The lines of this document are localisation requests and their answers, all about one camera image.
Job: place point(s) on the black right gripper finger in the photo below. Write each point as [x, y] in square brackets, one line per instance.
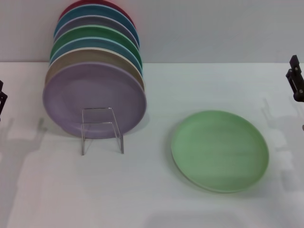
[297, 80]

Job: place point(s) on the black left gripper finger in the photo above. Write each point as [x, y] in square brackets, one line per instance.
[2, 99]

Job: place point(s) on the light green plate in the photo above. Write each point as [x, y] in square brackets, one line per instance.
[218, 152]

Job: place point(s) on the lilac plate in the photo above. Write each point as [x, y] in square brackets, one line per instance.
[95, 90]

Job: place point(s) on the clear acrylic plate rack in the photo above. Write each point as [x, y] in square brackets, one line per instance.
[102, 123]

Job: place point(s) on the tan beige plate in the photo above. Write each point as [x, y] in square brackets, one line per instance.
[95, 55]

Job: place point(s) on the light blue plate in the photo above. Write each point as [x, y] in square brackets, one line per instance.
[95, 42]

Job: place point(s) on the red plate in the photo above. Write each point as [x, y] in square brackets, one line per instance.
[67, 7]

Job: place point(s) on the dark green plate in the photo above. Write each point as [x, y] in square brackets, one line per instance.
[95, 32]

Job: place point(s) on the grey purple plate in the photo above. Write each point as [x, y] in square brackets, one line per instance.
[95, 21]

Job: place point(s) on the dark teal plate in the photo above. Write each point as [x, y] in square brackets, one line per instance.
[95, 10]

